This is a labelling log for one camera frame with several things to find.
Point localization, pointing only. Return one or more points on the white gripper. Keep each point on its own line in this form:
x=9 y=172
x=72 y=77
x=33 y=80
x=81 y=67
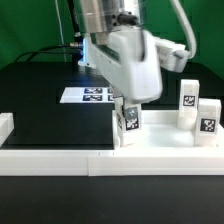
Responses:
x=130 y=65

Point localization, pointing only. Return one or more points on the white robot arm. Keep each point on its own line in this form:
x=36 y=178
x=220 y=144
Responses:
x=101 y=17

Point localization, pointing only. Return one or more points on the white U-shaped fence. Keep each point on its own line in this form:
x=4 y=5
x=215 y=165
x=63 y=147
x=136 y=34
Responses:
x=124 y=162

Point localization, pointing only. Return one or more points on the white sheet with tags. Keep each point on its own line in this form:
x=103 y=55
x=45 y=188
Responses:
x=87 y=95

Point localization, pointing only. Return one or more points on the white square tabletop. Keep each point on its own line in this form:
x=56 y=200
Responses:
x=159 y=129

